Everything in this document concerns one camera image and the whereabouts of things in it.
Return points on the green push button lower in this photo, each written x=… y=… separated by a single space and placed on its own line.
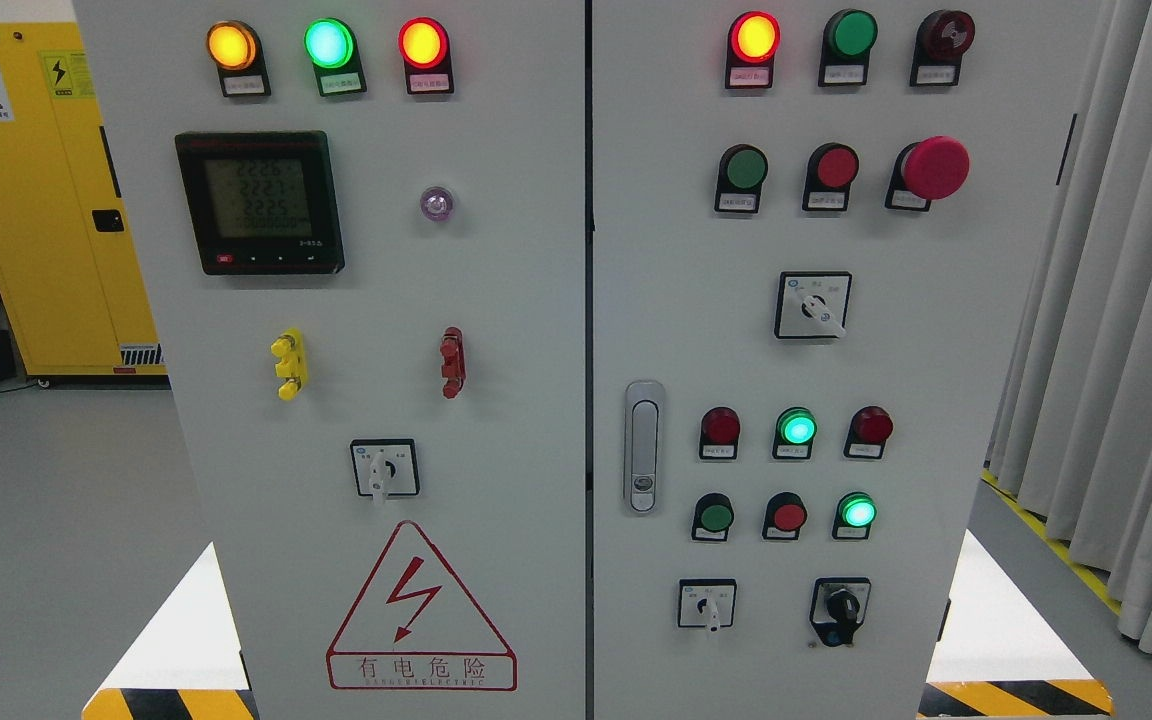
x=712 y=518

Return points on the white rotary selector lower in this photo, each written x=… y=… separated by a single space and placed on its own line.
x=706 y=603

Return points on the small purple indicator lamp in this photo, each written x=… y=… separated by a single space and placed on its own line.
x=437 y=204

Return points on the black digital power meter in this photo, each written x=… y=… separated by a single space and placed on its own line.
x=262 y=203

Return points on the grey curtain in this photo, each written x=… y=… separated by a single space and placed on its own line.
x=1073 y=435

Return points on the red electric hazard sticker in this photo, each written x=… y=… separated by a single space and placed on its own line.
x=414 y=626

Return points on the red terminal post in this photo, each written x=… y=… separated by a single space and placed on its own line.
x=452 y=350

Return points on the dark green indicator light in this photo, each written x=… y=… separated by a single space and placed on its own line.
x=845 y=51

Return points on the red lit indicator right door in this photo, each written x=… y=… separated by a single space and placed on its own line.
x=751 y=46

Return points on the yellow safety cabinet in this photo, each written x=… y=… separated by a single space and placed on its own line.
x=69 y=277

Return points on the white rotary selector switch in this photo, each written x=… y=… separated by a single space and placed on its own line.
x=385 y=469

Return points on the black key selector switch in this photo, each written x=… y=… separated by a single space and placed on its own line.
x=839 y=608

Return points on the white rotary selector upper right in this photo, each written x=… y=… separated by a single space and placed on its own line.
x=812 y=305

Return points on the yellow terminal post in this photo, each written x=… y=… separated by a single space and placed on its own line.
x=290 y=355

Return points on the red push button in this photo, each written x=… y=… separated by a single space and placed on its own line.
x=829 y=173
x=784 y=517

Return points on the silver cabinet door handle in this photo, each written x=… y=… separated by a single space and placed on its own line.
x=644 y=402

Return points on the amber indicator light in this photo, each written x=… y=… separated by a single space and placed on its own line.
x=236 y=51

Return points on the green lit button lower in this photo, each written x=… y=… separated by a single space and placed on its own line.
x=854 y=516

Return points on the green lit indicator light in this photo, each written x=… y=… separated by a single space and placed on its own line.
x=332 y=49

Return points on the green push button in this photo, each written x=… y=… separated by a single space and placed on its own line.
x=741 y=173
x=712 y=518

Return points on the red push button lower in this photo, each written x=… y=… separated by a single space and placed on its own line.
x=784 y=517

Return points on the red emergency stop button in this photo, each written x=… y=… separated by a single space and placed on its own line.
x=926 y=171

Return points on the dark red buzzer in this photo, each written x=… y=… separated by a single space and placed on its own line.
x=940 y=44

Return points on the dark red indicator right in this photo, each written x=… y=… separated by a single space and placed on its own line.
x=867 y=433

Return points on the red lit indicator light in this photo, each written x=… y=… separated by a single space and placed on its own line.
x=426 y=54

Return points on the dark red indicator light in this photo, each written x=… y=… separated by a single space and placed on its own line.
x=719 y=434

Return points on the green lit indicator middle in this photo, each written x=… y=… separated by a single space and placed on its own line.
x=794 y=434

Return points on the white rotary selector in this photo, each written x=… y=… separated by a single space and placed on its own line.
x=706 y=603
x=812 y=305

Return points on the grey electrical control cabinet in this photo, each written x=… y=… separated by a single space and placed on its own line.
x=581 y=144

